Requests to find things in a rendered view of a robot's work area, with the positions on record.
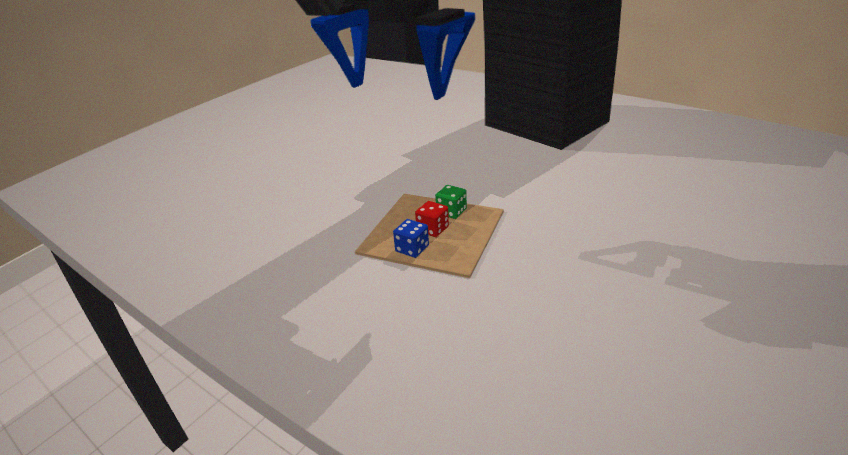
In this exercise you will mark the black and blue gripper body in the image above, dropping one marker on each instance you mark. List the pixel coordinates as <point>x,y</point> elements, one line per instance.
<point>402,11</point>

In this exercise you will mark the red die with white pips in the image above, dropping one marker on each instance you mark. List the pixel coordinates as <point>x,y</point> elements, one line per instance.
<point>435,216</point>

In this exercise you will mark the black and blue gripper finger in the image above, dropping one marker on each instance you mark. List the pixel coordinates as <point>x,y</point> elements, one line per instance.
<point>431,40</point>
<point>327,27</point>

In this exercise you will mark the blue die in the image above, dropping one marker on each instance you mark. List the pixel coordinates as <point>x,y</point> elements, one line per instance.
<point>411,238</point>

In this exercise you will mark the tan flat mat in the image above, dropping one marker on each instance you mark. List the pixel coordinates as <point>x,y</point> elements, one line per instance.
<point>456,251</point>

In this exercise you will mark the green dice with white pips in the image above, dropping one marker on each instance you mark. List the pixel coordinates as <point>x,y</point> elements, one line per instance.
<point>453,197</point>

